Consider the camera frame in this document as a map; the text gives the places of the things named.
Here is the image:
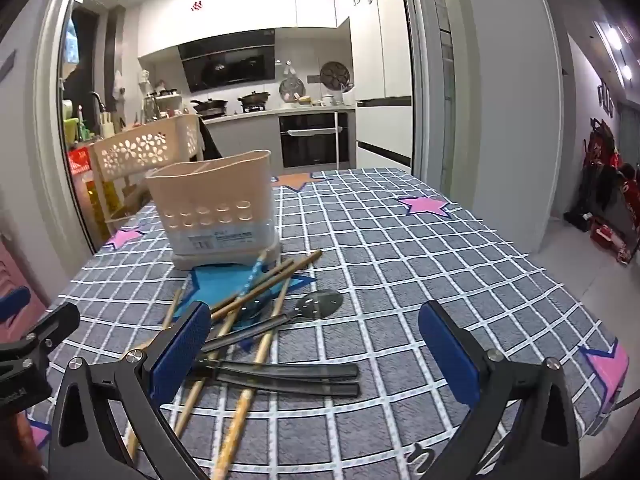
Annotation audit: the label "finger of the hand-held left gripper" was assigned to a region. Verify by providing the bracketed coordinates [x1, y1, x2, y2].
[0, 302, 82, 362]
[0, 286, 32, 322]

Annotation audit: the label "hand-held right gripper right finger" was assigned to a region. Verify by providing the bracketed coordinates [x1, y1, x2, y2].
[419, 301, 581, 480]

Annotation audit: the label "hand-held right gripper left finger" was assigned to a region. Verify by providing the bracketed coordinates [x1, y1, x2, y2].
[47, 301, 212, 480]

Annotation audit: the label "dark translucent spoon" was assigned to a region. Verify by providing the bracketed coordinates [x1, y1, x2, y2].
[234, 296, 281, 332]

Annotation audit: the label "blue patterned chopstick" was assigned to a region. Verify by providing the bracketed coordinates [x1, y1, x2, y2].
[238, 251, 268, 312]

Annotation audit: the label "black cutlery handle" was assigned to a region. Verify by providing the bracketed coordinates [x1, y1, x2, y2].
[195, 367, 362, 399]

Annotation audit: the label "beige plastic utensil holder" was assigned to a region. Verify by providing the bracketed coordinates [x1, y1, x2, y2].
[145, 149, 283, 272]

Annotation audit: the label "grey checked star tablecloth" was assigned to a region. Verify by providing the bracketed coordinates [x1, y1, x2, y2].
[25, 167, 631, 480]

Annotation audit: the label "yellow oil bottle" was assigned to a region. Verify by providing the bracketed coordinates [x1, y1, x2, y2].
[87, 172, 123, 232]

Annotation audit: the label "beige flower-cutout storage rack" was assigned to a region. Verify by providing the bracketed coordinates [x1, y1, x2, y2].
[90, 114, 206, 233]

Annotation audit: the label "kitchen faucet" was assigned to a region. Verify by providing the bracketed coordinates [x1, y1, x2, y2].
[89, 91, 107, 127]

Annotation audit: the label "black built-in oven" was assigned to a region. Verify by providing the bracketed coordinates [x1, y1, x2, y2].
[278, 112, 351, 170]

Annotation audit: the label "black wok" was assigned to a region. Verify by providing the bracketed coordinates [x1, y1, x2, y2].
[191, 99, 229, 117]

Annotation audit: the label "black lidded pot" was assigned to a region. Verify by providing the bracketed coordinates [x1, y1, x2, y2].
[237, 91, 271, 112]

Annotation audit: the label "round hanging strainer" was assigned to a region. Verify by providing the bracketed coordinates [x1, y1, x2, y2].
[278, 76, 303, 103]

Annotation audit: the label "black range hood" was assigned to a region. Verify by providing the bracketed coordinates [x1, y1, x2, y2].
[178, 30, 277, 93]

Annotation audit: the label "round hanging trivet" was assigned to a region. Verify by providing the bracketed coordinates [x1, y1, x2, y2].
[320, 60, 351, 90]

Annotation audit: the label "white refrigerator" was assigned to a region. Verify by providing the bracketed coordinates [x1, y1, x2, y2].
[348, 0, 416, 171]

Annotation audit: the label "white upper kitchen cabinets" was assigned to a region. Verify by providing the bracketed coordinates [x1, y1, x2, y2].
[137, 0, 351, 58]

